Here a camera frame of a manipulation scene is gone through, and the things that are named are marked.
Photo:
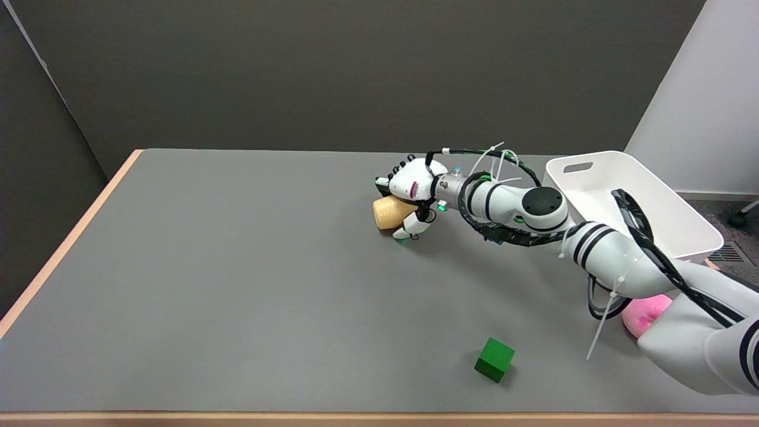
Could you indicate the pink soft toy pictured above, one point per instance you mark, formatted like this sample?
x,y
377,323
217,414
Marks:
x,y
643,311

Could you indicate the green cube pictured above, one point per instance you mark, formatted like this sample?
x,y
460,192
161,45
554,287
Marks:
x,y
494,359

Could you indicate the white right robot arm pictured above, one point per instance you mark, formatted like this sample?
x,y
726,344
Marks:
x,y
593,243

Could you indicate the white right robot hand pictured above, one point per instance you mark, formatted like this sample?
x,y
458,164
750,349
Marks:
x,y
412,190

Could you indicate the floor vent grille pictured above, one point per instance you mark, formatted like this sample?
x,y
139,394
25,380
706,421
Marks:
x,y
728,254

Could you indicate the white plastic bin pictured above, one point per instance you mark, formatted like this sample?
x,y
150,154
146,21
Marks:
x,y
646,201

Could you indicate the black chair caster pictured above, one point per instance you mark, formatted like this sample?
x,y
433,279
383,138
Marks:
x,y
741,218

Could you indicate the yellow cup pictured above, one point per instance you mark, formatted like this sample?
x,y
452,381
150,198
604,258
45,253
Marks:
x,y
389,212

